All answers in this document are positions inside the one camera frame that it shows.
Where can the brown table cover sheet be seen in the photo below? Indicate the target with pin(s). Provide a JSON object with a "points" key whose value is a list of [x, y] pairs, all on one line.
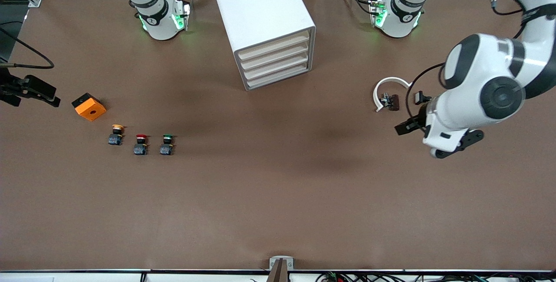
{"points": [[278, 186]]}

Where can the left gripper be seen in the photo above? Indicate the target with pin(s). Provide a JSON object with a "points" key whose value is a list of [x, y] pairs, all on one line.
{"points": [[418, 122]]}

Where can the white drawer cabinet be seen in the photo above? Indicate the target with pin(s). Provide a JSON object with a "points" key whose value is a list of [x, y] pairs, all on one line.
{"points": [[256, 8]]}

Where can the white curved plastic band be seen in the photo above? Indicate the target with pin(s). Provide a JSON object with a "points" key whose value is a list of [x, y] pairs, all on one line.
{"points": [[391, 79]]}

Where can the yellow push button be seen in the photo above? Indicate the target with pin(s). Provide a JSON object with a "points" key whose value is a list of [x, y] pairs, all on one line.
{"points": [[116, 136]]}

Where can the dark brown metal clip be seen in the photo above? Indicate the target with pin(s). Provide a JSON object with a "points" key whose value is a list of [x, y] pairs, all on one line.
{"points": [[393, 102]]}

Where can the green push button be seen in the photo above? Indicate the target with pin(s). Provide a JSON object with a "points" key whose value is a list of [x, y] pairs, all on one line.
{"points": [[166, 146]]}

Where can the orange box black base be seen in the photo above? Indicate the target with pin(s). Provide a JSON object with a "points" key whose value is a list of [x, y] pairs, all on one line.
{"points": [[90, 109]]}

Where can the white drawer beige front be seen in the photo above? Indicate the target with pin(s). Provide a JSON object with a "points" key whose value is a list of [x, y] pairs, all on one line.
{"points": [[276, 75], [275, 66], [274, 56]]}

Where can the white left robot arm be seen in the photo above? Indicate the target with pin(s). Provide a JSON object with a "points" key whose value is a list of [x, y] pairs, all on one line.
{"points": [[486, 69]]}

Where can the small black clip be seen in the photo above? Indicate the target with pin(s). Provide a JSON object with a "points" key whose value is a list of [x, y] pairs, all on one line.
{"points": [[420, 97]]}

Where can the red push button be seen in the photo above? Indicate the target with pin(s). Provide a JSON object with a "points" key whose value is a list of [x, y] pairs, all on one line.
{"points": [[140, 146]]}

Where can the white bin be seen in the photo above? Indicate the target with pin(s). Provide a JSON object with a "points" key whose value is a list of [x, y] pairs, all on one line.
{"points": [[273, 46]]}

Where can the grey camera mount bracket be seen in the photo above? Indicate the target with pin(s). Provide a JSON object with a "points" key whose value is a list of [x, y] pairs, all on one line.
{"points": [[281, 264]]}

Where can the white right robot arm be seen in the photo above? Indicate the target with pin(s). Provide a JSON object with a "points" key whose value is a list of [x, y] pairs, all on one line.
{"points": [[158, 21]]}

